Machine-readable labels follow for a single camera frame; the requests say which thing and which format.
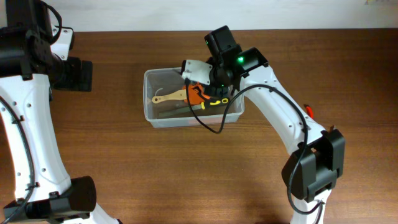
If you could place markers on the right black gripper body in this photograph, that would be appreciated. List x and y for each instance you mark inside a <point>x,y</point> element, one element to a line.
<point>219,90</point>

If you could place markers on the orange black needle-nose pliers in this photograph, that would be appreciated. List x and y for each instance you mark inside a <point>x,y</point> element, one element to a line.
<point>196,94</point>

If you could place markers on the orange scraper wooden handle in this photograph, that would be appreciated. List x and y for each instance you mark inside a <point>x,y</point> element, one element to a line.
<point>177,95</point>

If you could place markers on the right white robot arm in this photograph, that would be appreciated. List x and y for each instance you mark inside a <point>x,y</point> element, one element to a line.
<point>316,155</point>

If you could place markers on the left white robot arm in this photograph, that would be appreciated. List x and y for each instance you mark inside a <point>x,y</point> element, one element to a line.
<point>35,61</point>

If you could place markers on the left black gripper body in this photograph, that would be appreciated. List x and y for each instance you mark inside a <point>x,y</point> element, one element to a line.
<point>78,76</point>

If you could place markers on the clear plastic container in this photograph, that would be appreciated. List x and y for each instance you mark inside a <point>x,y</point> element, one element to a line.
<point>159,82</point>

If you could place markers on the red handled wire cutters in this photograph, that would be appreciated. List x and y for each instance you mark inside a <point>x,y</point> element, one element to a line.
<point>309,110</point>

